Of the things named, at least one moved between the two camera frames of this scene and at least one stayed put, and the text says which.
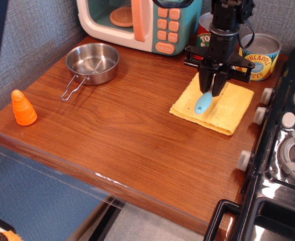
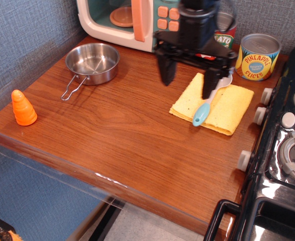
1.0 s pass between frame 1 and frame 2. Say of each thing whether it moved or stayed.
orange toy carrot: stayed
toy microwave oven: stayed
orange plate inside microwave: stayed
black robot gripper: moved
